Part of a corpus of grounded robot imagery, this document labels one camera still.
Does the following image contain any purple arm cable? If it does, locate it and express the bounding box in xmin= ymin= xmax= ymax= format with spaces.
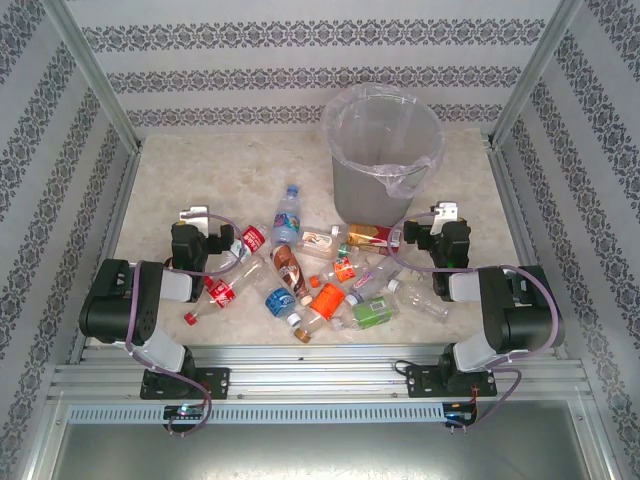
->
xmin=124 ymin=212 xmax=249 ymax=439
xmin=388 ymin=212 xmax=561 ymax=436

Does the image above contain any aluminium left frame post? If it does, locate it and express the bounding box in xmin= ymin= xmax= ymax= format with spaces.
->
xmin=42 ymin=0 xmax=146 ymax=151

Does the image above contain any grey mesh bin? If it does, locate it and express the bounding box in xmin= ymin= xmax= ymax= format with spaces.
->
xmin=329 ymin=84 xmax=441 ymax=229

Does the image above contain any green neck band clear bottle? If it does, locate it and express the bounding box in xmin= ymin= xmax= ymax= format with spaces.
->
xmin=337 ymin=243 xmax=376 ymax=266

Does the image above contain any left circuit board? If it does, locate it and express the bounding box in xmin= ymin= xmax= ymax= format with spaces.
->
xmin=163 ymin=404 xmax=206 ymax=422

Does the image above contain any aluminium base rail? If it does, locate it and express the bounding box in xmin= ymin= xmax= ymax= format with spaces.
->
xmin=47 ymin=342 xmax=586 ymax=401

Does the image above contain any aluminium left side rail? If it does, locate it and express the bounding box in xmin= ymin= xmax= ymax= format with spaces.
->
xmin=67 ymin=147 xmax=146 ymax=364

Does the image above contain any aluminium right side rail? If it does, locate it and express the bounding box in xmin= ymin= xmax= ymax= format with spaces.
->
xmin=484 ymin=142 xmax=571 ymax=361

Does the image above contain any small orange label bottle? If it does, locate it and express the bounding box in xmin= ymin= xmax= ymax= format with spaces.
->
xmin=309 ymin=257 xmax=374 ymax=291

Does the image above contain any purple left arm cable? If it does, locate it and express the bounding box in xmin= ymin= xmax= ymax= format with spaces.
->
xmin=124 ymin=212 xmax=249 ymax=439

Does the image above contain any red gold label bottle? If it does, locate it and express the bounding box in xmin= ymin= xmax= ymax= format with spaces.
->
xmin=344 ymin=223 xmax=401 ymax=256

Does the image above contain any right circuit board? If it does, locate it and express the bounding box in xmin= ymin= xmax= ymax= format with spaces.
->
xmin=443 ymin=407 xmax=479 ymax=427

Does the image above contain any orange label tan cap bottle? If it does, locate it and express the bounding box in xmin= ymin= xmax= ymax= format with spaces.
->
xmin=293 ymin=282 xmax=349 ymax=344

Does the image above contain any clear plastic bin liner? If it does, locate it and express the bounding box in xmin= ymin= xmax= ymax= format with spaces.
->
xmin=319 ymin=83 xmax=446 ymax=199

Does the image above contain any circuit board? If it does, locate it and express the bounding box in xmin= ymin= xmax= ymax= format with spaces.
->
xmin=443 ymin=407 xmax=479 ymax=427
xmin=163 ymin=404 xmax=206 ymax=422

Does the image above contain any clear unlabelled white cap bottle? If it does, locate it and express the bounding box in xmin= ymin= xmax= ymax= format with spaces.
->
xmin=387 ymin=278 xmax=451 ymax=325

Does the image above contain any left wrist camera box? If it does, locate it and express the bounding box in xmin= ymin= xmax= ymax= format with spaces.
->
xmin=178 ymin=204 xmax=211 ymax=224

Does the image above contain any white slotted cable duct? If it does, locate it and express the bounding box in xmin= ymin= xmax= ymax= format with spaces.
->
xmin=67 ymin=402 xmax=446 ymax=426

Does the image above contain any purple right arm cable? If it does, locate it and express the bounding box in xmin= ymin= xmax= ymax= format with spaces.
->
xmin=388 ymin=212 xmax=561 ymax=436

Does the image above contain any aluminium frame post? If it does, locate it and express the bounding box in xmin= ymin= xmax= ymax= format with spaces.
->
xmin=487 ymin=0 xmax=586 ymax=149
xmin=42 ymin=0 xmax=146 ymax=151

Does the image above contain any aluminium right frame post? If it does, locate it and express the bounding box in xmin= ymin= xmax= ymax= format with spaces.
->
xmin=487 ymin=0 xmax=586 ymax=149

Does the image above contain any grey metal sheet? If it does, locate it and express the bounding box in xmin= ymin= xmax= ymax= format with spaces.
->
xmin=29 ymin=399 xmax=616 ymax=480

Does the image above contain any green label white cap bottle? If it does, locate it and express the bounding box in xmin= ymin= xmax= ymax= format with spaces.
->
xmin=332 ymin=293 xmax=401 ymax=332

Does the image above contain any square clear crane label bottle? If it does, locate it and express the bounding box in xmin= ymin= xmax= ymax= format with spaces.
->
xmin=297 ymin=224 xmax=344 ymax=259

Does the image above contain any red label cola bottle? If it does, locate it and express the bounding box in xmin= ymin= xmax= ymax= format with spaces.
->
xmin=182 ymin=254 xmax=274 ymax=327

